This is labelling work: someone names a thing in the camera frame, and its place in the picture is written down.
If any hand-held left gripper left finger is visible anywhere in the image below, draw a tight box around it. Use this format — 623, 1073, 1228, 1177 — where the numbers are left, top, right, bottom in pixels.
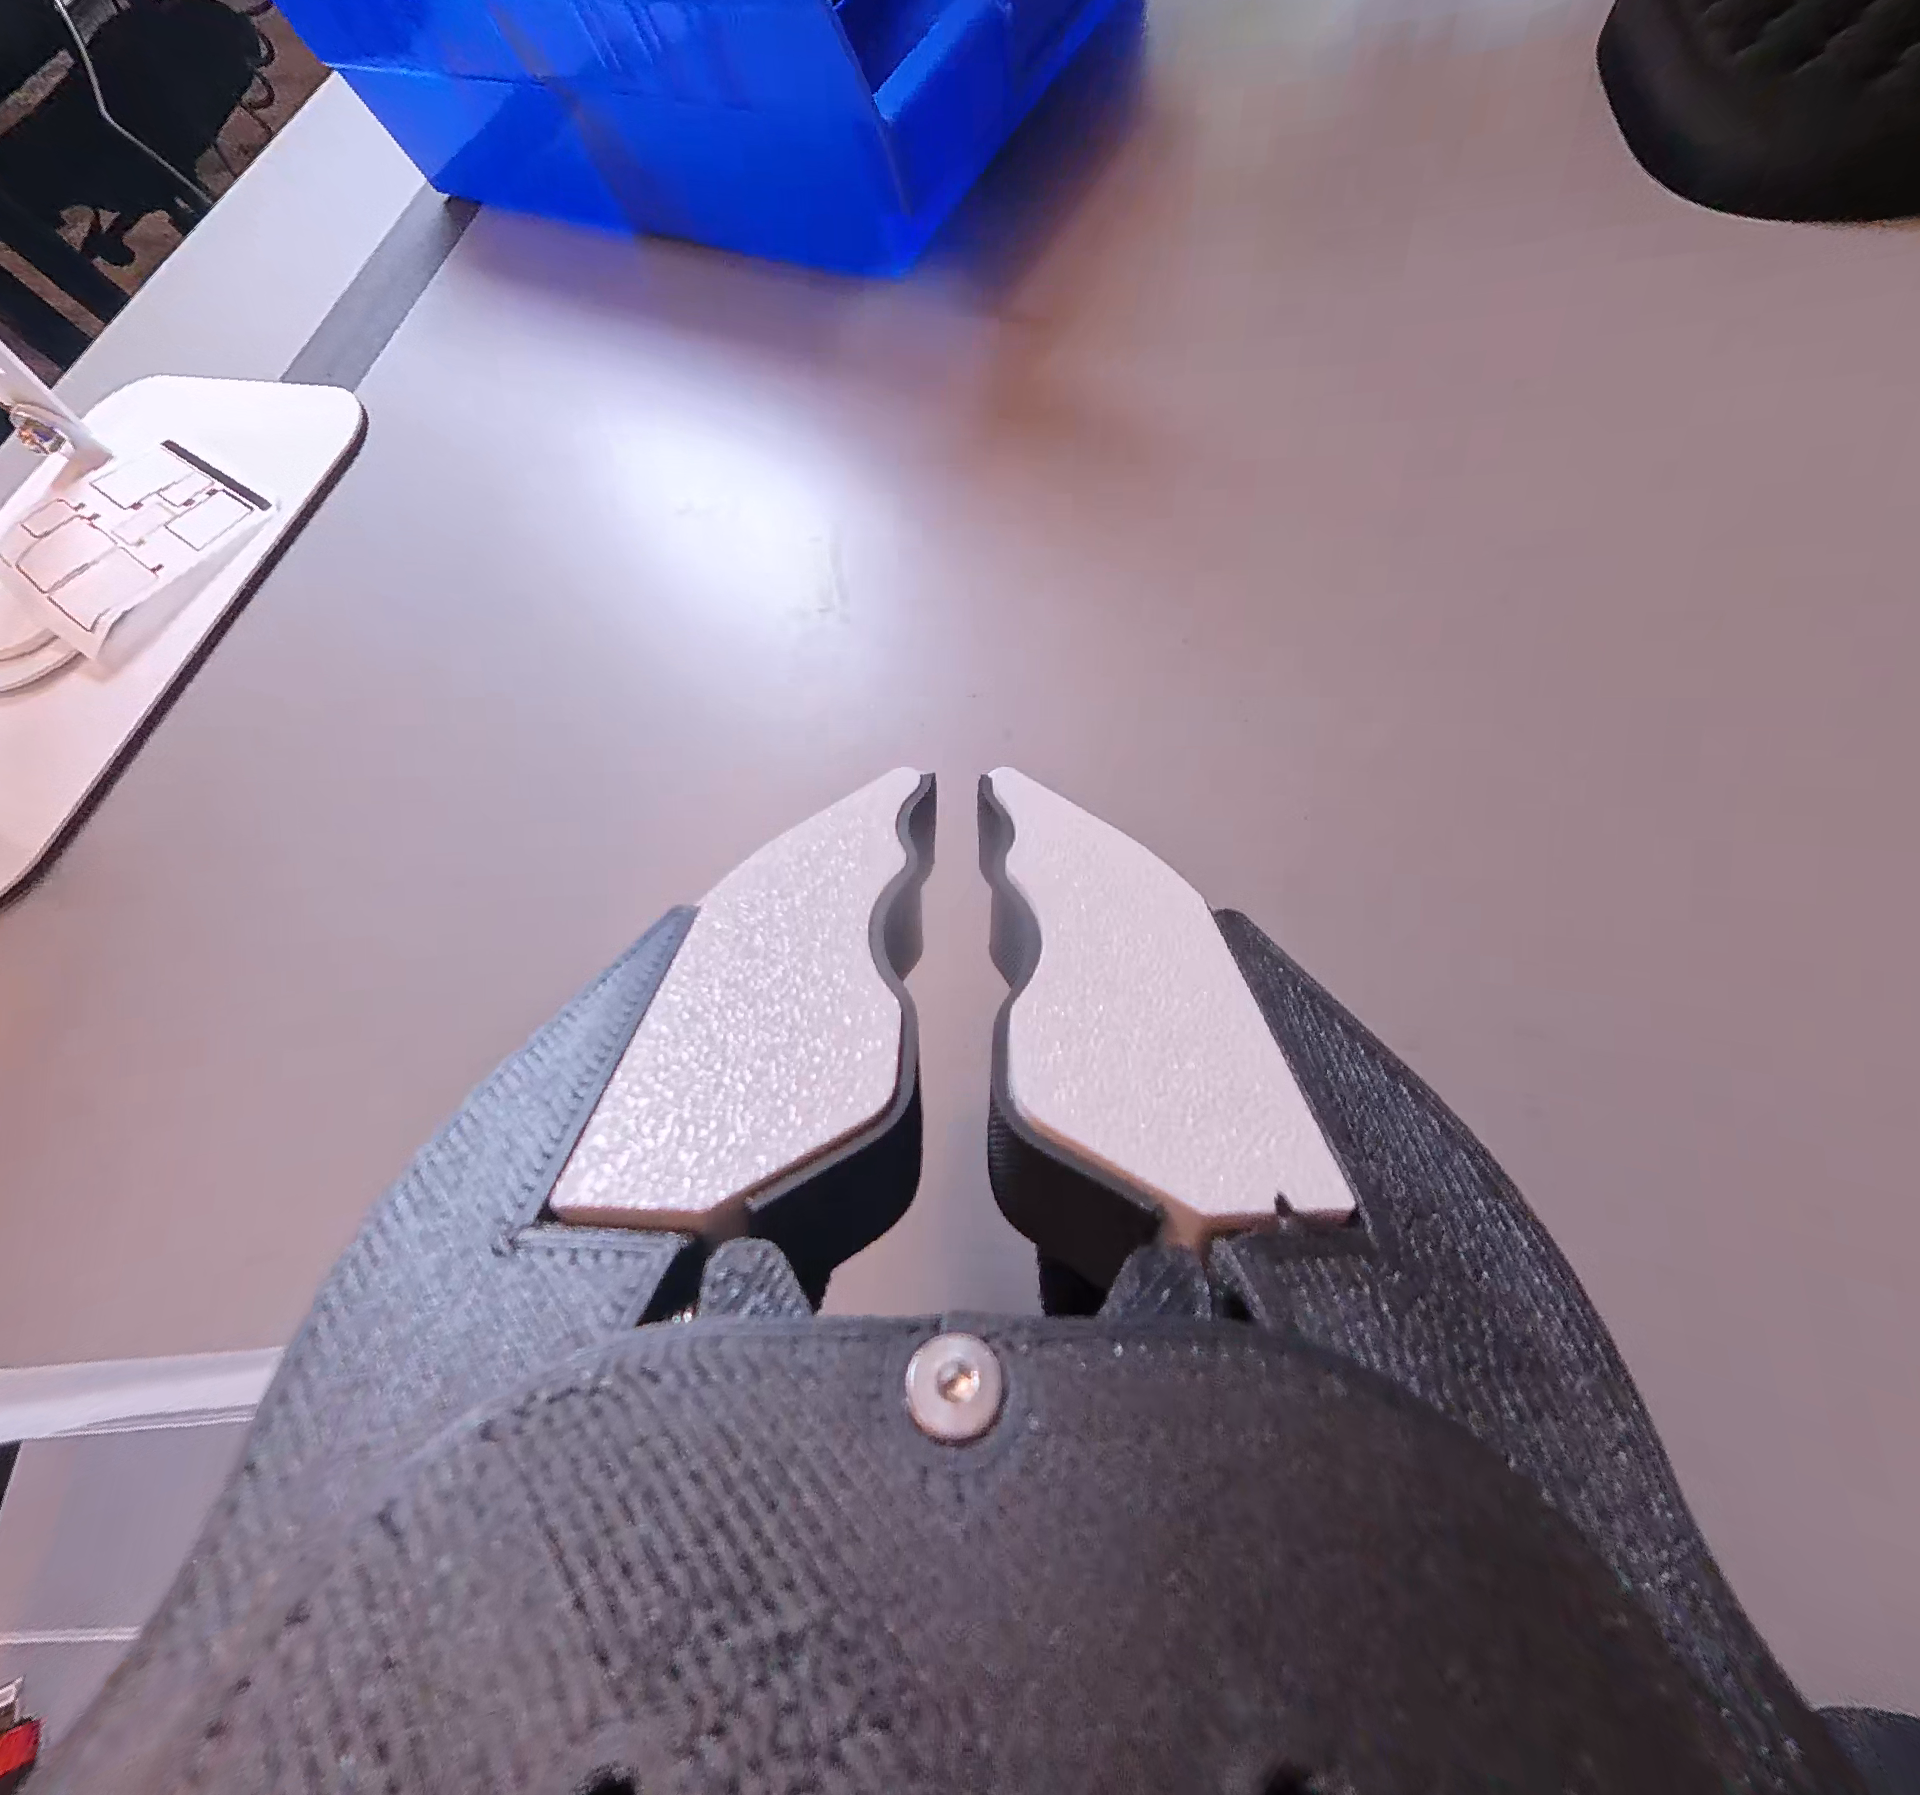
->
547, 766, 941, 1243

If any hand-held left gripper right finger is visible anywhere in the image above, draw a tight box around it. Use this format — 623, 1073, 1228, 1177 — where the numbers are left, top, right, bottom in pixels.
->
974, 766, 1361, 1249

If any clear plastic bin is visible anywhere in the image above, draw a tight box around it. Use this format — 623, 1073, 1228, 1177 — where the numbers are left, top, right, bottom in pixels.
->
0, 1344, 290, 1737

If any blue plastic bin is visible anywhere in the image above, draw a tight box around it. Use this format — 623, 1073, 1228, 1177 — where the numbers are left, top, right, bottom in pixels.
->
165, 0, 1187, 282

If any white document stand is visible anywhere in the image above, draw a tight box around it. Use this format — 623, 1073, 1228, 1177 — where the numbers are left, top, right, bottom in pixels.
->
0, 341, 370, 907

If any black office chair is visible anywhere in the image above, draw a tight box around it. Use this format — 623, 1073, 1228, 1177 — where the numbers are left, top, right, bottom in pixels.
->
0, 0, 282, 251

